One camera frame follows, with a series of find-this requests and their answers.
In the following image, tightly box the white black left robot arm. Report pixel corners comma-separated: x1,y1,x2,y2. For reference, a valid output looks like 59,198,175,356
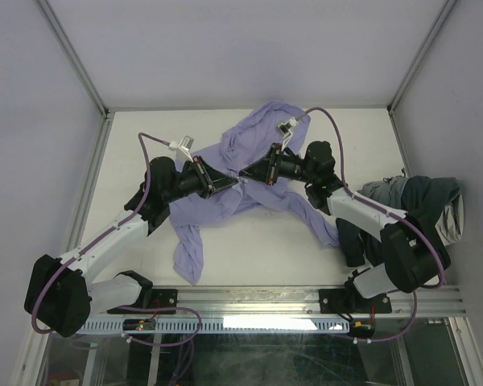
24,156,237,337

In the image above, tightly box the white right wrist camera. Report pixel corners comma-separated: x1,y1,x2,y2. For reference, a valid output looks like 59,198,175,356
276,117,298,150

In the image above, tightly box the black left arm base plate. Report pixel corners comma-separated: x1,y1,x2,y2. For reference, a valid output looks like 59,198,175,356
107,288,178,314

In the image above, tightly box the aluminium mounting rail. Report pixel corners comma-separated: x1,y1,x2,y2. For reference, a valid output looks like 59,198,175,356
35,284,466,318

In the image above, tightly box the aluminium frame post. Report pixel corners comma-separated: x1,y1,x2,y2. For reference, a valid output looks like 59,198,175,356
386,0,459,116
34,0,109,116

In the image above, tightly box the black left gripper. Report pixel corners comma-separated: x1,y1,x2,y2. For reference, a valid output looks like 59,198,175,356
164,156,238,204

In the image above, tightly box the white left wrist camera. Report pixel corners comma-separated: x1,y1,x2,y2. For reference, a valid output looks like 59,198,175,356
167,136,194,163

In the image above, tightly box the dark green grey jacket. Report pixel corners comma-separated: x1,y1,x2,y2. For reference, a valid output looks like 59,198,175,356
336,175,464,268

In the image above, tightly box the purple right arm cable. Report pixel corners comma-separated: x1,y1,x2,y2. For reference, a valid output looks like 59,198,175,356
295,107,447,345

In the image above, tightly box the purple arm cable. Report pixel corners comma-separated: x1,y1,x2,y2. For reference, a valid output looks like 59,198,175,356
295,107,447,345
31,132,202,347

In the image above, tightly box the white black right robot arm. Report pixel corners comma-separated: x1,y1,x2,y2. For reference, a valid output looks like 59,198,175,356
239,142,450,311

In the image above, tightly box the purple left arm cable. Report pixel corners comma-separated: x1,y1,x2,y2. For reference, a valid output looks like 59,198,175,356
31,132,202,347

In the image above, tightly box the white slotted cable duct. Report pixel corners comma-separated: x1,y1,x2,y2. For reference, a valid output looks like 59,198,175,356
77,315,349,335

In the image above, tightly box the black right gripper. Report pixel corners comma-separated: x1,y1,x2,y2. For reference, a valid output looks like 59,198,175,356
238,142,316,185

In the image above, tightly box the aluminium left frame post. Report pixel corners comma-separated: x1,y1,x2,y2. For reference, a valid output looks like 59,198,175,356
34,0,109,116

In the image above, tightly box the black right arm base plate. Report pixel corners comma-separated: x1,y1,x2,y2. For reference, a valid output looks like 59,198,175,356
318,288,392,314

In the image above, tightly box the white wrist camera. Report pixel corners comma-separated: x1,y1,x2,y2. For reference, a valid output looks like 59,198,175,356
276,117,298,150
167,136,194,163

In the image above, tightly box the lilac purple jacket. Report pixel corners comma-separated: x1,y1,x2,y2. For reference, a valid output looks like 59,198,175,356
170,101,340,285

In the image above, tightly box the aluminium right frame post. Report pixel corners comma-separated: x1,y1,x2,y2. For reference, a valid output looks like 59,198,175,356
386,0,459,116

